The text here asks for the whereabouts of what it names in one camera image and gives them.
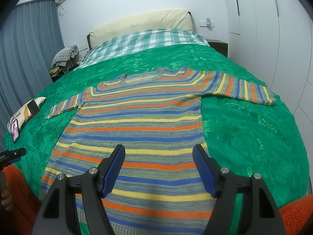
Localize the checked cloth pile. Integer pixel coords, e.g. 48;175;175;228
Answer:
51;45;79;69

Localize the orange fleece cloth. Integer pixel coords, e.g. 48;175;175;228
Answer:
4;164;313;235

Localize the patterned cream pillow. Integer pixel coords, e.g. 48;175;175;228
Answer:
7;97;47;134

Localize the smartphone with lit screen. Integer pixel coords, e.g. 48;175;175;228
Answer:
11;119;20;143

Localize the green bed blanket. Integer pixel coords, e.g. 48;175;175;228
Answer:
4;44;310;235

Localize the striped knit sweater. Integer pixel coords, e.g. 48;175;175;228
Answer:
39;67;277;235

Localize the grey curtain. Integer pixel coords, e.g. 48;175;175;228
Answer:
0;0;65;137

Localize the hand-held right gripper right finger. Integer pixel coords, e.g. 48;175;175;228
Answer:
192;144;286;235

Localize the white wardrobe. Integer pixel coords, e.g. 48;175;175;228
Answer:
222;0;313;137

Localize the dark wooden nightstand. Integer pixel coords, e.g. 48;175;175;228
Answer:
208;39;228;59

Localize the cream padded headboard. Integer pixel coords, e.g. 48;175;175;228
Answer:
87;10;193;51

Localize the person's left hand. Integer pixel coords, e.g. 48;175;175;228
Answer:
0;181;13;211

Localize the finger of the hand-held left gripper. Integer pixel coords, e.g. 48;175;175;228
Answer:
7;147;27;164

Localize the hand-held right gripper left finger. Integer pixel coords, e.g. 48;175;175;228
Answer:
34;144;126;235

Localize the wall socket with blue plug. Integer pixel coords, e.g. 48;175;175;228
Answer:
199;18;216;28

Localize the green plaid bed sheet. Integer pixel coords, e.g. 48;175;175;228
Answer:
78;28;211;69

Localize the dark phone on pillow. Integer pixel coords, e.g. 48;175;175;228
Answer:
27;99;40;115

